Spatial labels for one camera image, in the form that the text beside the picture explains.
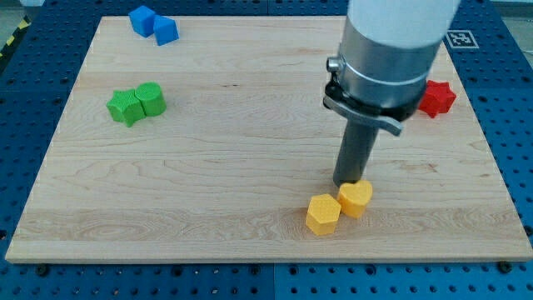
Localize yellow hexagon block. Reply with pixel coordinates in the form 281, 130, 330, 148
306, 194, 341, 236

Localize red star block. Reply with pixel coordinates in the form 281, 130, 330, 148
418, 80, 456, 118

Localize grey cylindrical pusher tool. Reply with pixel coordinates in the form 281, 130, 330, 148
333, 121, 378, 187

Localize green cylinder block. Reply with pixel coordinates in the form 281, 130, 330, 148
135, 82, 167, 117

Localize yellow heart block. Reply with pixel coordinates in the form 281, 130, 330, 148
337, 180, 373, 218

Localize green star block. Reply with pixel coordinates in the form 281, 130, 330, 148
106, 89, 146, 128

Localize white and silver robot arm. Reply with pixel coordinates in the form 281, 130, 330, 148
323, 0, 460, 136

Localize wooden board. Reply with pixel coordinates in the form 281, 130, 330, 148
6, 17, 532, 264

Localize blue pentagon block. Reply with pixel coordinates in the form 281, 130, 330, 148
153, 15, 179, 46

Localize fiducial marker tag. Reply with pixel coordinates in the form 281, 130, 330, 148
446, 30, 479, 49

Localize blue cube block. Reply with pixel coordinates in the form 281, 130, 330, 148
128, 5, 156, 38

